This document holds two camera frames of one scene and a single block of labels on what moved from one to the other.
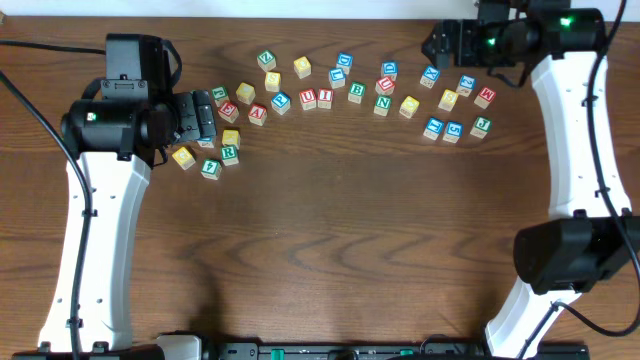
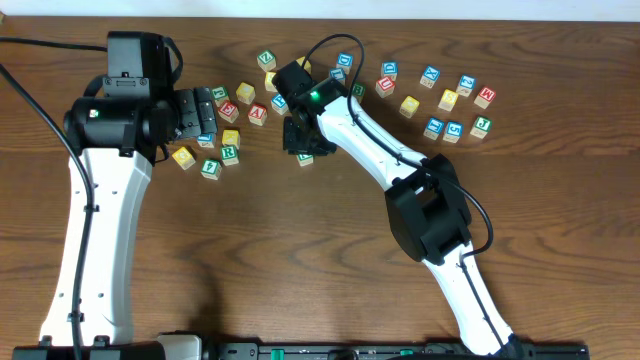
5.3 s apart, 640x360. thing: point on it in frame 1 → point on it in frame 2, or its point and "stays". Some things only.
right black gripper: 454,42 → 298,136
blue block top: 345,61 stays
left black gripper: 187,116 stays
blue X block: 429,76 stays
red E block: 229,112 stays
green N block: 382,105 → 305,159
